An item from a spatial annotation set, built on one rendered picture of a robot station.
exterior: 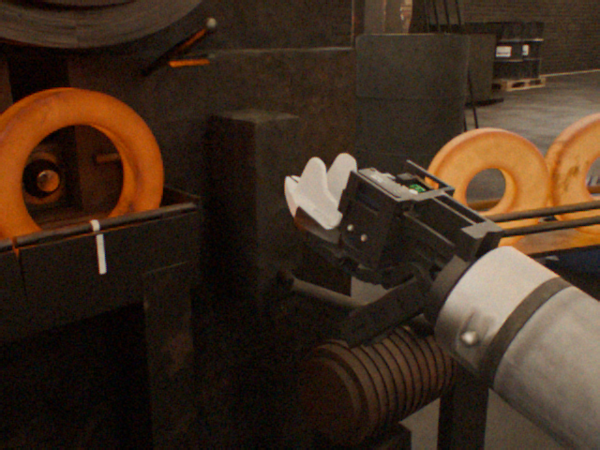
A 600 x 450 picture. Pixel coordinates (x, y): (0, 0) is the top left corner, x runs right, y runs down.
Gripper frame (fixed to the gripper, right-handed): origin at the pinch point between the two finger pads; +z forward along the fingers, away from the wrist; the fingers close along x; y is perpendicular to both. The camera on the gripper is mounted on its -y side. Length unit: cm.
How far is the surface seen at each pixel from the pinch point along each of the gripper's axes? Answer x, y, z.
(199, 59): 5.7, 9.2, 10.3
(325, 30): -32.4, 5.2, 33.8
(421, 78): -216, -51, 148
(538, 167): -34.5, 0.8, -5.4
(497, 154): -30.0, 1.5, -2.1
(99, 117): 11.3, 0.8, 17.6
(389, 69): -207, -51, 161
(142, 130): 6.7, -0.8, 17.2
